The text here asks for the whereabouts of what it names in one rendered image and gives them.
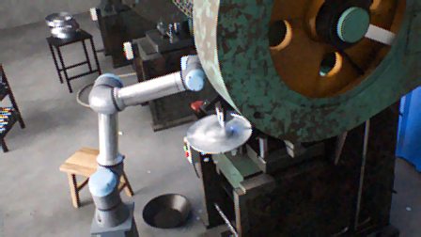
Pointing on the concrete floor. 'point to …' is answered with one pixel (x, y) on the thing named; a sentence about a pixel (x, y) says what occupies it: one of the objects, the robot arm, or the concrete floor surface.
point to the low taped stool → (83, 165)
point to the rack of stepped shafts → (7, 111)
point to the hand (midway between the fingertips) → (222, 125)
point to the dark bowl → (166, 211)
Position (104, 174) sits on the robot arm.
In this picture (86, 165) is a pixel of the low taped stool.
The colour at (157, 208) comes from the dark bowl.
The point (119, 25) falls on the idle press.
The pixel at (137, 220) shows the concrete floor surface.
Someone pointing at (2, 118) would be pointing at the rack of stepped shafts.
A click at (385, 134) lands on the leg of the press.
